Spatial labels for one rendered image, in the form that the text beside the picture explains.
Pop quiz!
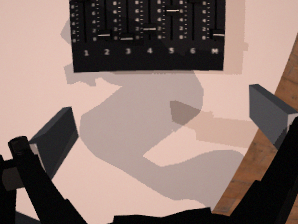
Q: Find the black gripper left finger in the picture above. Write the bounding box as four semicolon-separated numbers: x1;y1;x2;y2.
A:
0;106;88;224

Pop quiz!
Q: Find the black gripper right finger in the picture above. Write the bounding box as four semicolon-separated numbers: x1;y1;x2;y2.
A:
224;84;298;224

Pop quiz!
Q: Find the black lighting desk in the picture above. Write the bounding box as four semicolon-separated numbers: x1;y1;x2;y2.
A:
69;0;226;73

